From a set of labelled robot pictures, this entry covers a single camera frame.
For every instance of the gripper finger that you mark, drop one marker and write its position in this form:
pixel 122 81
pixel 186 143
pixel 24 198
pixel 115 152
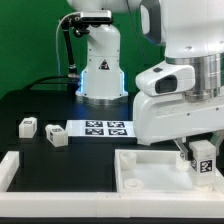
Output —
pixel 217 139
pixel 186 153

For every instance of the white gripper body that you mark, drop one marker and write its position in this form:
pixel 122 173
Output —
pixel 169 117

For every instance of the white square tabletop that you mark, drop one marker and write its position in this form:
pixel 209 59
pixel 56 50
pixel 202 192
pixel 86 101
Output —
pixel 148 171

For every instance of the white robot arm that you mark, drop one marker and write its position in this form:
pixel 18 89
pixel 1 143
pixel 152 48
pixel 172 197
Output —
pixel 182 96

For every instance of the white U-shaped fence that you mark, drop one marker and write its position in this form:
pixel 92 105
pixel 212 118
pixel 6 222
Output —
pixel 103 204

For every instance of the white sheet with tags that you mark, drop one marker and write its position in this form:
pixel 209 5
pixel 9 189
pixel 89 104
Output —
pixel 99 128

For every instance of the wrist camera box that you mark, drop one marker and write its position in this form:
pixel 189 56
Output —
pixel 165 78

